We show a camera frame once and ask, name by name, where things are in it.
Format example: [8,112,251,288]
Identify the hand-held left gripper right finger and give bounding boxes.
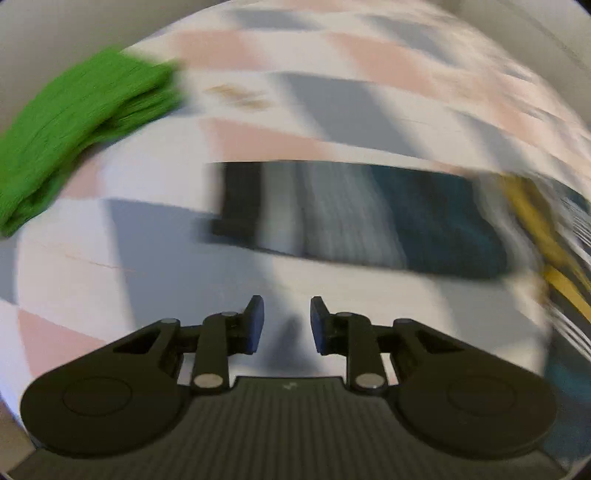
[310,295,463,395]

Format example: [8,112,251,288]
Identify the pink blue checkered bed sheet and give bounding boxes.
[0,0,591,467]

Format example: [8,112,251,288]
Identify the yellow striped cloth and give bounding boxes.
[475,172,591,416]

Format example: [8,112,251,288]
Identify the teal grey striped garment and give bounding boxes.
[210,160,509,280]

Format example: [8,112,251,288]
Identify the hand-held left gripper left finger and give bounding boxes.
[113,295,266,395]

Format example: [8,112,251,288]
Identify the green folded cloth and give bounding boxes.
[0,46,186,239]

